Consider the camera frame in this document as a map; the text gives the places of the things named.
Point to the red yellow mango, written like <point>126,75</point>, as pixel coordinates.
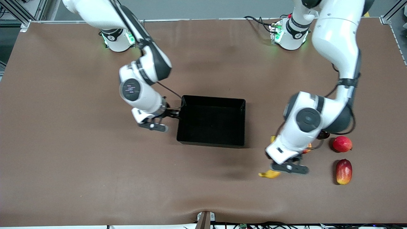
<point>344,171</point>

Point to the black plastic box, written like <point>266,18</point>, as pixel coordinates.
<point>210,124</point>

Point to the front camera mount post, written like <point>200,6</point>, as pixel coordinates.
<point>205,222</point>

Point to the yellow banana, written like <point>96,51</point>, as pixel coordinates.
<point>270,174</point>

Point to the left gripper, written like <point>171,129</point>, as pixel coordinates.
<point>297,158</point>

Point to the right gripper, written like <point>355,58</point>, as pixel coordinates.
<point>169,112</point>

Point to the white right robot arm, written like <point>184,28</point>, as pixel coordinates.
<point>92,12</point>

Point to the brown table mat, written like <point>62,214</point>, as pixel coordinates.
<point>79,159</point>

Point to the aluminium frame struts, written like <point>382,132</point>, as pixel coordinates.
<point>386,19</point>
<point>24,24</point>

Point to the dark purple plum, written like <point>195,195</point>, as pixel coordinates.
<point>324,135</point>

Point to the red yellow apple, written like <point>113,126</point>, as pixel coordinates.
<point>307,149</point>

